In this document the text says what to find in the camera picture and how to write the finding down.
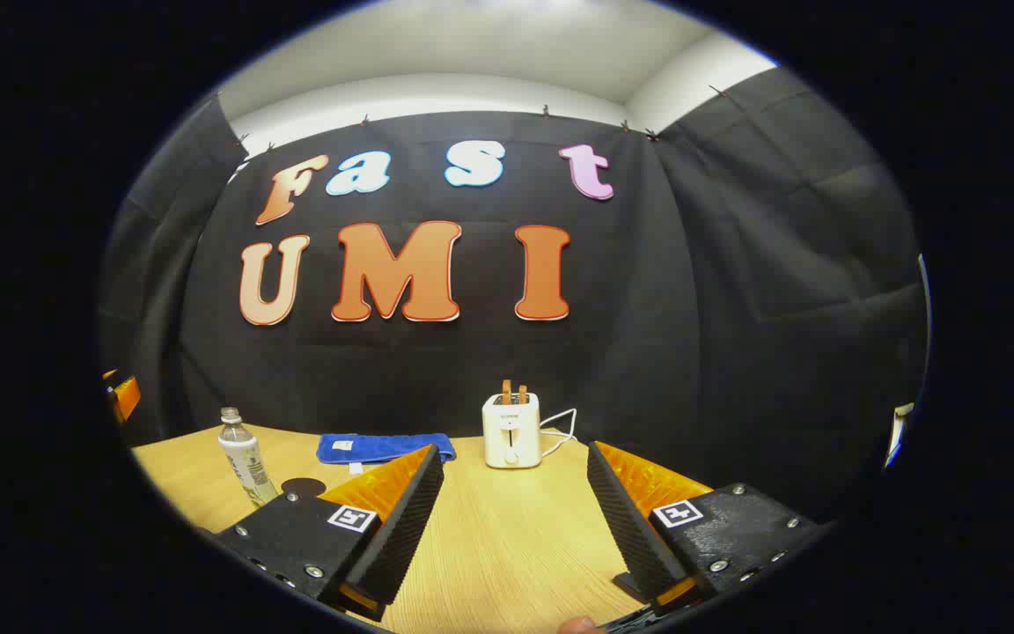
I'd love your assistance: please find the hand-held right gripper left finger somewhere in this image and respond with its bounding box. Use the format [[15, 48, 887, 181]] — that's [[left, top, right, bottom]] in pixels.
[[212, 443, 446, 622]]

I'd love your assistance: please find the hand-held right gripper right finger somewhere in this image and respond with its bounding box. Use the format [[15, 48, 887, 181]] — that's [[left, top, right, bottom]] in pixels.
[[586, 440, 829, 617]]

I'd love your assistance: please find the clear water bottle green label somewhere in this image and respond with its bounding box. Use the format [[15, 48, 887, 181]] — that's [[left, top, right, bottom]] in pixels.
[[218, 407, 279, 507]]

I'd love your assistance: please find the blue folded towel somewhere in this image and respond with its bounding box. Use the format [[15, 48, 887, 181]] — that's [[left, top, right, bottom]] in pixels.
[[315, 431, 458, 466]]

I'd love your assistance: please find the white toaster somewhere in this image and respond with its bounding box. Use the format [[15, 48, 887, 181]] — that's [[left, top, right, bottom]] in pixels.
[[482, 393, 543, 469]]

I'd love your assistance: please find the black backdrop cloth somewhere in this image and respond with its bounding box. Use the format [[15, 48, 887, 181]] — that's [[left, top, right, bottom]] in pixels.
[[98, 66, 929, 520]]

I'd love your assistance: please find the white power cable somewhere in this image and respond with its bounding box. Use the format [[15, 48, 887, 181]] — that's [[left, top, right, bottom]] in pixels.
[[539, 408, 578, 457]]

